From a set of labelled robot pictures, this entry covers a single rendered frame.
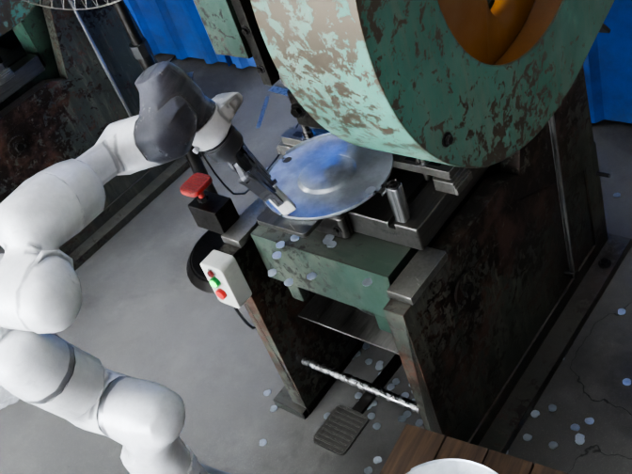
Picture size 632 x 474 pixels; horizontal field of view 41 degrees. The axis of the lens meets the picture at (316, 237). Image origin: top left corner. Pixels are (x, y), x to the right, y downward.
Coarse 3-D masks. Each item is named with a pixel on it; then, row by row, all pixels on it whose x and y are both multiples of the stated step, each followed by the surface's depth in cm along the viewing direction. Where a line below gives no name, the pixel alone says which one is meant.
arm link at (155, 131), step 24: (144, 72) 151; (168, 72) 149; (144, 96) 148; (168, 96) 148; (192, 96) 152; (144, 120) 147; (168, 120) 145; (192, 120) 149; (144, 144) 147; (168, 144) 146
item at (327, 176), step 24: (312, 144) 191; (336, 144) 189; (288, 168) 187; (312, 168) 183; (336, 168) 181; (360, 168) 179; (384, 168) 177; (288, 192) 181; (312, 192) 178; (336, 192) 176; (360, 192) 174; (288, 216) 174; (312, 216) 172
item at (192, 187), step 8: (192, 176) 200; (200, 176) 199; (208, 176) 198; (184, 184) 198; (192, 184) 197; (200, 184) 196; (208, 184) 197; (184, 192) 197; (192, 192) 195; (200, 192) 196
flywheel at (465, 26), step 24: (456, 0) 132; (480, 0) 137; (504, 0) 146; (528, 0) 149; (552, 0) 150; (456, 24) 133; (480, 24) 139; (504, 24) 145; (528, 24) 150; (480, 48) 140; (504, 48) 147; (528, 48) 147
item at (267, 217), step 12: (264, 216) 177; (276, 216) 176; (336, 216) 181; (276, 228) 174; (288, 228) 172; (300, 228) 171; (312, 228) 171; (324, 228) 187; (336, 228) 183; (348, 228) 184
